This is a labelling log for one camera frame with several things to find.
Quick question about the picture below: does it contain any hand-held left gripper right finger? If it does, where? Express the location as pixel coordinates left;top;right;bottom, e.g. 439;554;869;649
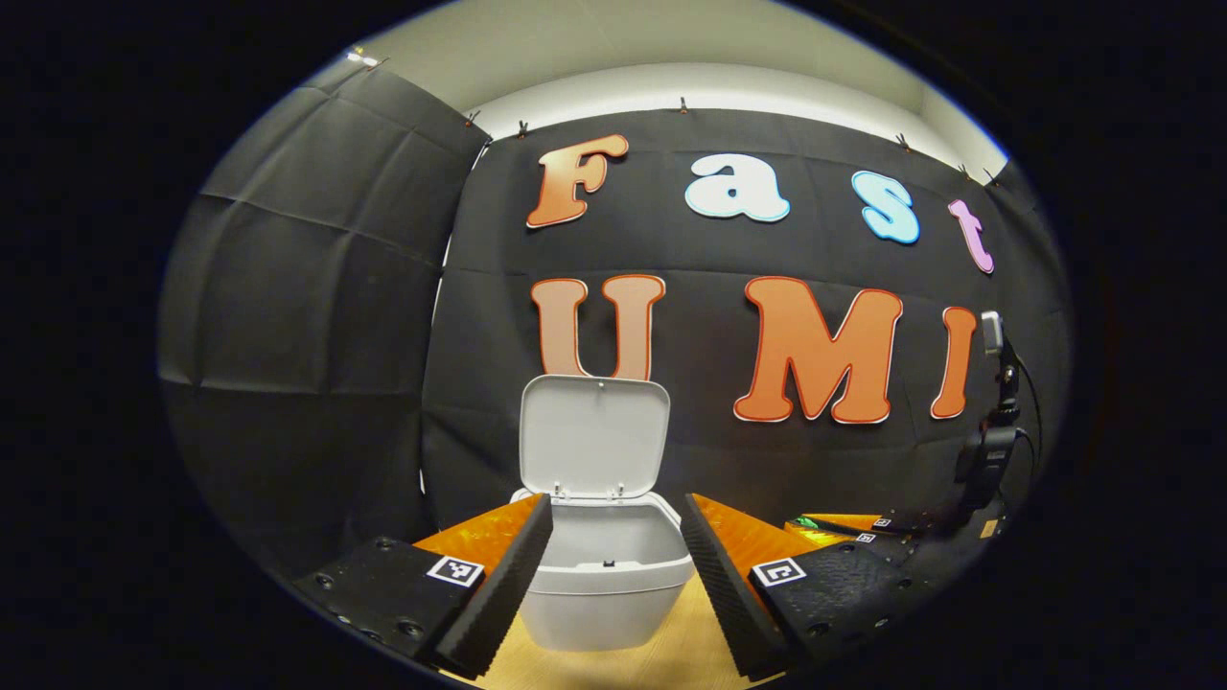
679;494;926;683

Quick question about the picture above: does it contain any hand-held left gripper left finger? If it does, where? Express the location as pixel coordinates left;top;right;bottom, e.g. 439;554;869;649
292;494;555;679

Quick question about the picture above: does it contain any white desktop garbage bin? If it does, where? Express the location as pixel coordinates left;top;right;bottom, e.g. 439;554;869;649
511;375;697;654

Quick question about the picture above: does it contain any black backdrop cloth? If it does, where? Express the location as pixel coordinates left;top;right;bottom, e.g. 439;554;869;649
158;62;1073;576

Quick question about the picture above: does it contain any right hand-held gripper cable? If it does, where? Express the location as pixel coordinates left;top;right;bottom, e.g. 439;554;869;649
1011;353;1044;490

